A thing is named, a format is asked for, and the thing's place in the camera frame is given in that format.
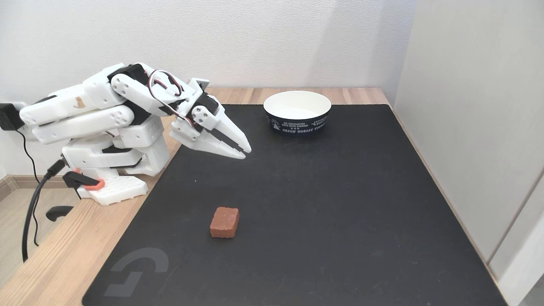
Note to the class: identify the black desk mat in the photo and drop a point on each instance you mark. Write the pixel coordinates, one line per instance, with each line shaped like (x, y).
(323, 212)

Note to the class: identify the black power adapter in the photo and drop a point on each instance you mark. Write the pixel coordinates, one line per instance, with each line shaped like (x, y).
(7, 117)

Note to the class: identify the white cabinet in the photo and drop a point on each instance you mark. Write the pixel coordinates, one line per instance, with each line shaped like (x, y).
(476, 127)

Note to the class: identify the black orange table clamp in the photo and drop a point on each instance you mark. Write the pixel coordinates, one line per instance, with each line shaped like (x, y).
(80, 179)

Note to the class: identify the brown brick toy block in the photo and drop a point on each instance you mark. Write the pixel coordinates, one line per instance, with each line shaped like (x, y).
(224, 222)

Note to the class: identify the navy white paper bowl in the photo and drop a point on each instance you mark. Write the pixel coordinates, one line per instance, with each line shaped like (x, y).
(297, 109)

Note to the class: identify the wooden baseboard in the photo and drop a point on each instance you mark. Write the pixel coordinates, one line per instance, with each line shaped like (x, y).
(25, 180)

